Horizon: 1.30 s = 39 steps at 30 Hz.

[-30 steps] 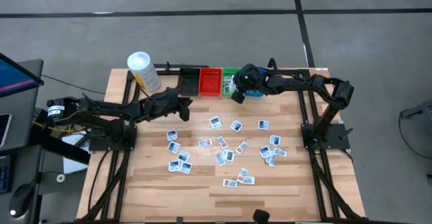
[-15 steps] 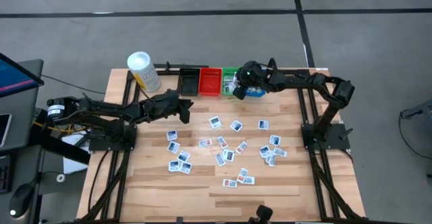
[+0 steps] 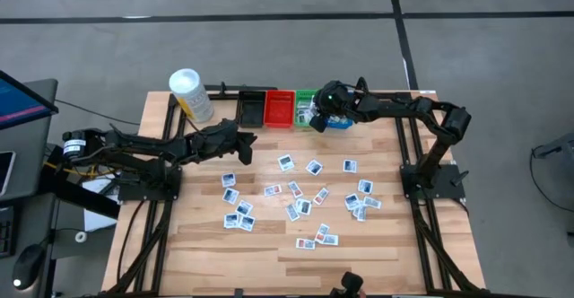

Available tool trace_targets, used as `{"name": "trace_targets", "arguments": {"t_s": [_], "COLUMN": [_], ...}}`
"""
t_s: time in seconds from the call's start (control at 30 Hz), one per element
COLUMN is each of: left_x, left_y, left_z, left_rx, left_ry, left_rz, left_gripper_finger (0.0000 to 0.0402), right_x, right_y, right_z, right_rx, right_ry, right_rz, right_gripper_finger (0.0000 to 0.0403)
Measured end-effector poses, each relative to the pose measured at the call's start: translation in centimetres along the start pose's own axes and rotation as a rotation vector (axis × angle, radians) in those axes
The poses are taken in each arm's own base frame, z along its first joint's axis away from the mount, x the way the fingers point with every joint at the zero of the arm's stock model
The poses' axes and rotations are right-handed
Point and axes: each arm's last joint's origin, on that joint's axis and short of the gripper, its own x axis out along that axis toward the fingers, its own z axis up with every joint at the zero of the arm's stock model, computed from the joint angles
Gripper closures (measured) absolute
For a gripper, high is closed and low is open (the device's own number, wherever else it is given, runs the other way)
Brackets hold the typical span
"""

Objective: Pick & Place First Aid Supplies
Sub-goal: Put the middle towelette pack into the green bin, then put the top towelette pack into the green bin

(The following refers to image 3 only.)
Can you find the computer monitor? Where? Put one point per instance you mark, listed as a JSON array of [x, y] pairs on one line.
[[18, 102]]

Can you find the green striped bandage packet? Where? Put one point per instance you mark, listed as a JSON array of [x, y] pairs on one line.
[[337, 119]]

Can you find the white tape roll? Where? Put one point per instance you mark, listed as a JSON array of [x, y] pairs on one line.
[[77, 237]]

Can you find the white wipes canister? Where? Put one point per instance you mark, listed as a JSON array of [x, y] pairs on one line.
[[193, 96]]

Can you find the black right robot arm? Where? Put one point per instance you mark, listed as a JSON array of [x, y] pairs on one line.
[[394, 107]]

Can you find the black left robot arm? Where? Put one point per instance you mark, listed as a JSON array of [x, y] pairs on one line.
[[143, 145]]

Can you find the black object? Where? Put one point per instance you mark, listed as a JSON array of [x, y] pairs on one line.
[[352, 282]]

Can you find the black plastic basket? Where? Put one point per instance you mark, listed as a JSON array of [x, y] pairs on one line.
[[251, 109]]

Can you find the black stand leg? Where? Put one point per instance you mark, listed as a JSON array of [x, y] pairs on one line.
[[556, 147]]

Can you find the white paper sheet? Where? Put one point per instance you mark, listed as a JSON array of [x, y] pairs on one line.
[[96, 217]]

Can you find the black desk beam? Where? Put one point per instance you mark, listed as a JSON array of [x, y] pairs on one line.
[[80, 195]]

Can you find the blue plastic basket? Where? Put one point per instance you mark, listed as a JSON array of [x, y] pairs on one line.
[[341, 125]]

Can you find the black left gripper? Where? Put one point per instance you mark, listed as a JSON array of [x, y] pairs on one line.
[[224, 138]]

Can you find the white table label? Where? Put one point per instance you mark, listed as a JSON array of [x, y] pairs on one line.
[[428, 92]]

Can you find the green plastic basket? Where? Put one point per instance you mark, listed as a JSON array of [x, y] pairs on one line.
[[299, 97]]

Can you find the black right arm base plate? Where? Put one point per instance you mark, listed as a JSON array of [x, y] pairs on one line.
[[450, 186]]

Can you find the black computer mouse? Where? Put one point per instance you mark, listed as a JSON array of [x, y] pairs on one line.
[[28, 266]]

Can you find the red plastic basket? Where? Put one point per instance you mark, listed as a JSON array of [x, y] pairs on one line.
[[279, 109]]

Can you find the black keyboard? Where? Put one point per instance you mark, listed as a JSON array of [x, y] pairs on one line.
[[5, 233]]

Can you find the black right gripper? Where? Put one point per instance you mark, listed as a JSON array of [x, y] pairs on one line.
[[344, 102]]

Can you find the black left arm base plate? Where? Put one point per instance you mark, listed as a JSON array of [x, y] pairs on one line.
[[134, 193]]

